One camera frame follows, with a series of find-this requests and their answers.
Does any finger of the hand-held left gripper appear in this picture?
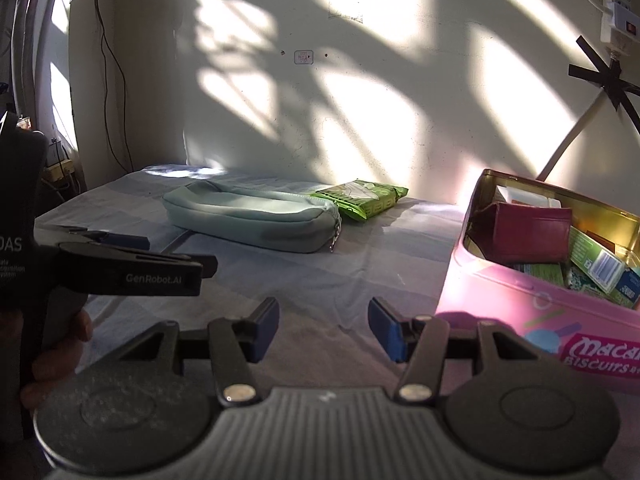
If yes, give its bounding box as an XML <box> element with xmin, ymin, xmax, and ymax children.
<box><xmin>50</xmin><ymin>225</ymin><xmax>151</xmax><ymax>252</ymax></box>
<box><xmin>34</xmin><ymin>241</ymin><xmax>219</xmax><ymax>299</ymax></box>

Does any black wall cable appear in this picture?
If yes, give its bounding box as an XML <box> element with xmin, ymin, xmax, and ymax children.
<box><xmin>92</xmin><ymin>0</ymin><xmax>137</xmax><ymax>174</ymax></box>

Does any white power strip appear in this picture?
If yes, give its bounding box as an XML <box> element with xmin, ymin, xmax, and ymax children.
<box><xmin>600</xmin><ymin>0</ymin><xmax>640</xmax><ymax>54</ymax></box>

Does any green and white carton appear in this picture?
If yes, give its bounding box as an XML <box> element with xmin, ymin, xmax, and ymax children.
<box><xmin>567</xmin><ymin>226</ymin><xmax>627</xmax><ymax>294</ymax></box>

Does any flat green box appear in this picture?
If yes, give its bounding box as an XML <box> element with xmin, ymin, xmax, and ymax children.
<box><xmin>512</xmin><ymin>262</ymin><xmax>567</xmax><ymax>282</ymax></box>

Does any thick white power cord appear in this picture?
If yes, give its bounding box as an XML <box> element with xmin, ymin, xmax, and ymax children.
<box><xmin>536</xmin><ymin>97</ymin><xmax>609</xmax><ymax>181</ymax></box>

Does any beige power strip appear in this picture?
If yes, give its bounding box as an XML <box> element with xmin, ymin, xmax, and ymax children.
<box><xmin>42</xmin><ymin>158</ymin><xmax>75</xmax><ymax>185</ymax></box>

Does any blue-green patterned box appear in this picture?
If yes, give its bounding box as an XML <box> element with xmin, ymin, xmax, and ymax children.
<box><xmin>565</xmin><ymin>265</ymin><xmax>603</xmax><ymax>295</ymax></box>

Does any black tape cross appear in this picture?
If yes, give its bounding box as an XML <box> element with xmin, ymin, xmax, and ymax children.
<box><xmin>568</xmin><ymin>35</ymin><xmax>640</xmax><ymax>132</ymax></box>

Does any window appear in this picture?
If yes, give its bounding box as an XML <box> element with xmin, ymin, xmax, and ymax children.
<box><xmin>10</xmin><ymin>0</ymin><xmax>84</xmax><ymax>154</ymax></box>

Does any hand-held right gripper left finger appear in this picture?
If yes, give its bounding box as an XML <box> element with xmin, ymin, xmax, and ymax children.
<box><xmin>117</xmin><ymin>296</ymin><xmax>281</xmax><ymax>407</ymax></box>

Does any person's left hand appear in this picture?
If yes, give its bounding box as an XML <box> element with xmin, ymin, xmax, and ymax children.
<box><xmin>20</xmin><ymin>310</ymin><xmax>94</xmax><ymax>412</ymax></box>

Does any pink biscuit tin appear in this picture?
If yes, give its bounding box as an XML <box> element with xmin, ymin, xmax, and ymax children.
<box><xmin>434</xmin><ymin>168</ymin><xmax>640</xmax><ymax>397</ymax></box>

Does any white pill bottle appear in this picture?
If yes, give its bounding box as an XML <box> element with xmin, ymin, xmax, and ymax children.
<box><xmin>495</xmin><ymin>185</ymin><xmax>560</xmax><ymax>209</ymax></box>

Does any magenta wallet pouch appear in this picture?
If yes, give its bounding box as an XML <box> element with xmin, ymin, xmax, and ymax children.
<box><xmin>472</xmin><ymin>201</ymin><xmax>574</xmax><ymax>265</ymax></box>

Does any green snack packet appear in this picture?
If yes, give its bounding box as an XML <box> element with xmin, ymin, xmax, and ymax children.
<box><xmin>310</xmin><ymin>178</ymin><xmax>410</xmax><ymax>221</ymax></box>

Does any grey-green pencil case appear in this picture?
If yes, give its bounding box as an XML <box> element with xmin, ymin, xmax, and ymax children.
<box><xmin>162</xmin><ymin>181</ymin><xmax>344</xmax><ymax>254</ymax></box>

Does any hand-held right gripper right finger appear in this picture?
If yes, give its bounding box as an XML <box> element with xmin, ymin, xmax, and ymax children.
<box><xmin>367</xmin><ymin>297</ymin><xmax>547</xmax><ymax>404</ymax></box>

